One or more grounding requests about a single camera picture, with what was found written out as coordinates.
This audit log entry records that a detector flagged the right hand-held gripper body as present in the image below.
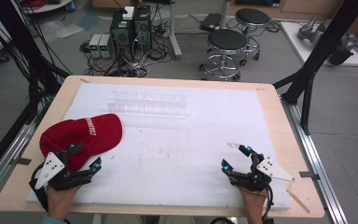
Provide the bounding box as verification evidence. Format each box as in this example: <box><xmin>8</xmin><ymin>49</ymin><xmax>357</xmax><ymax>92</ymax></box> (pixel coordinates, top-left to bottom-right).
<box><xmin>229</xmin><ymin>155</ymin><xmax>296</xmax><ymax>192</ymax></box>

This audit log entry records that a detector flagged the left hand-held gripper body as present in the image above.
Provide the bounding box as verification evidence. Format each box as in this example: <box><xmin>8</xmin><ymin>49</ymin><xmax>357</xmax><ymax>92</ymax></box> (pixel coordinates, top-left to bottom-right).
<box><xmin>34</xmin><ymin>151</ymin><xmax>93</xmax><ymax>191</ymax></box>

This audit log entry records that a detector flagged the red baseball cap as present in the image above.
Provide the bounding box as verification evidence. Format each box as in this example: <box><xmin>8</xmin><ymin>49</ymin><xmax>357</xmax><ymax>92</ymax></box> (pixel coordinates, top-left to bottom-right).
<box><xmin>39</xmin><ymin>113</ymin><xmax>124</xmax><ymax>173</ymax></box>

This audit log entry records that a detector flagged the person's left hand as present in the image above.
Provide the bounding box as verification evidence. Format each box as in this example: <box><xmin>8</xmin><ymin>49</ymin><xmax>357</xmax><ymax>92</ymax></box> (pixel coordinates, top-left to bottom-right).
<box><xmin>46</xmin><ymin>185</ymin><xmax>82</xmax><ymax>220</ymax></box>

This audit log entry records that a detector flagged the person's right hand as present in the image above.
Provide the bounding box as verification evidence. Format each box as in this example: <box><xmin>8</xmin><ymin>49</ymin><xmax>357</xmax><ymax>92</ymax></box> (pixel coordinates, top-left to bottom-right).
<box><xmin>239</xmin><ymin>188</ymin><xmax>269</xmax><ymax>224</ymax></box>

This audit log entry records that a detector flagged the black tape piece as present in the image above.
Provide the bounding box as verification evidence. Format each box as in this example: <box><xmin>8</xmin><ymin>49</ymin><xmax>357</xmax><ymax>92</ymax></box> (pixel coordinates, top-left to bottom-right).
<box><xmin>12</xmin><ymin>157</ymin><xmax>33</xmax><ymax>166</ymax></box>
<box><xmin>298</xmin><ymin>171</ymin><xmax>321</xmax><ymax>182</ymax></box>

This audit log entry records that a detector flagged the thin wooden stick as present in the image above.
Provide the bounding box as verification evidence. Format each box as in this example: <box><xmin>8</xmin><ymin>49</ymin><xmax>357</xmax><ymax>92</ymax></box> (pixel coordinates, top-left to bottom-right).
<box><xmin>286</xmin><ymin>189</ymin><xmax>311</xmax><ymax>215</ymax></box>

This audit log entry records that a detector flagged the teal sleeve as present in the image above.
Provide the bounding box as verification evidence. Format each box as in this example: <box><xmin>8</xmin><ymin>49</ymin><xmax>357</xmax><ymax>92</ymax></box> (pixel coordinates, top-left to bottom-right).
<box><xmin>41</xmin><ymin>216</ymin><xmax>68</xmax><ymax>224</ymax></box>

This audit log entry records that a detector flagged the white foam sheet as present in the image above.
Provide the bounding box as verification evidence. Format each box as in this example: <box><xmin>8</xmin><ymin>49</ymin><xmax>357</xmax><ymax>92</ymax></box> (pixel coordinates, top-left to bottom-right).
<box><xmin>26</xmin><ymin>82</ymin><xmax>293</xmax><ymax>210</ymax></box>

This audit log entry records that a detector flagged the clear acrylic rack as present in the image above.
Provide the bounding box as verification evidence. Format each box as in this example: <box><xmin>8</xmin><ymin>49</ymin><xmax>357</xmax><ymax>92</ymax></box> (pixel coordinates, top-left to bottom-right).
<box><xmin>106</xmin><ymin>90</ymin><xmax>188</xmax><ymax>119</ymax></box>

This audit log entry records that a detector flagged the grey power supply unit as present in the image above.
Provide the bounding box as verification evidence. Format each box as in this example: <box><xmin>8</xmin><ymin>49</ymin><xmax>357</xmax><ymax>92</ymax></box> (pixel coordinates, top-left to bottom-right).
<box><xmin>88</xmin><ymin>33</ymin><xmax>103</xmax><ymax>59</ymax></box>
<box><xmin>98</xmin><ymin>34</ymin><xmax>115</xmax><ymax>60</ymax></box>

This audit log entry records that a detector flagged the black round stool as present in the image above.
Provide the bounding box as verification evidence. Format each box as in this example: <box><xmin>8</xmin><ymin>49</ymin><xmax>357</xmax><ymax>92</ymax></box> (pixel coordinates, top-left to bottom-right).
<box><xmin>234</xmin><ymin>7</ymin><xmax>271</xmax><ymax>67</ymax></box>
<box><xmin>200</xmin><ymin>28</ymin><xmax>249</xmax><ymax>83</ymax></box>

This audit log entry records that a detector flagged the clear plastic sheet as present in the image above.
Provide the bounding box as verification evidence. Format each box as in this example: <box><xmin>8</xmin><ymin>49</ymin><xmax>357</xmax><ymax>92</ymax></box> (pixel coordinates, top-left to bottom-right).
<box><xmin>40</xmin><ymin>12</ymin><xmax>102</xmax><ymax>42</ymax></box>

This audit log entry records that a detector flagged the white board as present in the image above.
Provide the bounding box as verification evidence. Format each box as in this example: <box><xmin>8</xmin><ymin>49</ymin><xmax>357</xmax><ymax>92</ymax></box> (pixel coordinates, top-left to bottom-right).
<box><xmin>280</xmin><ymin>21</ymin><xmax>358</xmax><ymax>68</ymax></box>

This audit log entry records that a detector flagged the black computer tower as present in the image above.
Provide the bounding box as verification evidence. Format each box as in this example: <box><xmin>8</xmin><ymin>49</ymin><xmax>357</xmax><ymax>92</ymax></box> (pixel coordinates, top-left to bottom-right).
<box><xmin>109</xmin><ymin>10</ymin><xmax>135</xmax><ymax>62</ymax></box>
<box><xmin>132</xmin><ymin>6</ymin><xmax>154</xmax><ymax>52</ymax></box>

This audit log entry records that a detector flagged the black flat device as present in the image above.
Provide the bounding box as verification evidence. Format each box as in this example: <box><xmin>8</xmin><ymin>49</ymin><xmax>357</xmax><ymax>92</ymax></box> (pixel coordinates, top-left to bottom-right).
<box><xmin>199</xmin><ymin>12</ymin><xmax>223</xmax><ymax>33</ymax></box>

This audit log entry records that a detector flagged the round white table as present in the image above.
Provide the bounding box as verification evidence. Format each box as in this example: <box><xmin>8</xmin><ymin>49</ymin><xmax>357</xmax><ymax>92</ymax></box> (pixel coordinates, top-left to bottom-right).
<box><xmin>19</xmin><ymin>0</ymin><xmax>75</xmax><ymax>15</ymax></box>

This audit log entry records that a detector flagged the white box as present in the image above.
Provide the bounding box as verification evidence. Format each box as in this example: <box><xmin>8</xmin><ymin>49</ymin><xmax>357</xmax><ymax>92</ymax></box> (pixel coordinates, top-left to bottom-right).
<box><xmin>122</xmin><ymin>6</ymin><xmax>135</xmax><ymax>21</ymax></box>

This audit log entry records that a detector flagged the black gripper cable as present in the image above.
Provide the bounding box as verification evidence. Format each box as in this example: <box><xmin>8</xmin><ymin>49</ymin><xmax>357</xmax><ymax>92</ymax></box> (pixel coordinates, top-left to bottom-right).
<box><xmin>260</xmin><ymin>183</ymin><xmax>276</xmax><ymax>224</ymax></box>
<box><xmin>28</xmin><ymin>162</ymin><xmax>49</xmax><ymax>213</ymax></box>

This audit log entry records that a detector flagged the aluminium rail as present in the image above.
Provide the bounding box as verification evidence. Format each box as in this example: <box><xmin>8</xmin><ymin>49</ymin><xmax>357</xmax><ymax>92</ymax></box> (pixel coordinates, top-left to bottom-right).
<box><xmin>0</xmin><ymin>120</ymin><xmax>39</xmax><ymax>204</ymax></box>
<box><xmin>280</xmin><ymin>95</ymin><xmax>350</xmax><ymax>224</ymax></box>

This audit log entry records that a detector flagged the black metal frame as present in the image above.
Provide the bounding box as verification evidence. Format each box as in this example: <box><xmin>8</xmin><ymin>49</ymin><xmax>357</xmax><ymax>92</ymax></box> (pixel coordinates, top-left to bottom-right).
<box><xmin>272</xmin><ymin>0</ymin><xmax>358</xmax><ymax>136</ymax></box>
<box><xmin>0</xmin><ymin>0</ymin><xmax>72</xmax><ymax>126</ymax></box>

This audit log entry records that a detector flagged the tangle of floor cables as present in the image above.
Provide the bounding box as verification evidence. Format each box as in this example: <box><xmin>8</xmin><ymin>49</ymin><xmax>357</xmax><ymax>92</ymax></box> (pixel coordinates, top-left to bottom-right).
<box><xmin>79</xmin><ymin>39</ymin><xmax>174</xmax><ymax>78</ymax></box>

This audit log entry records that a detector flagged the grey metal stand post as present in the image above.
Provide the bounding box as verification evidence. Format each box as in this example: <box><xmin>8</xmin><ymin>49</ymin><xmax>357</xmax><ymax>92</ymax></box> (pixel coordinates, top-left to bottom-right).
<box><xmin>167</xmin><ymin>0</ymin><xmax>184</xmax><ymax>61</ymax></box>

